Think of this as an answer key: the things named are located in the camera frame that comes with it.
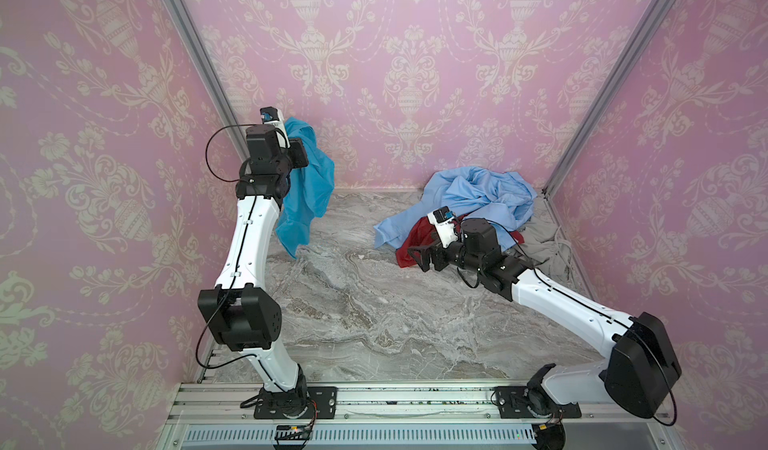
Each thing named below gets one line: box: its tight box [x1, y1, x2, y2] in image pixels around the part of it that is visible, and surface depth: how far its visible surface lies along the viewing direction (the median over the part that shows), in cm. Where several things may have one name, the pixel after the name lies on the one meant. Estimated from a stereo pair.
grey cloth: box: [507, 196, 583, 289], surface depth 101 cm
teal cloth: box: [275, 117, 335, 259], surface depth 86 cm
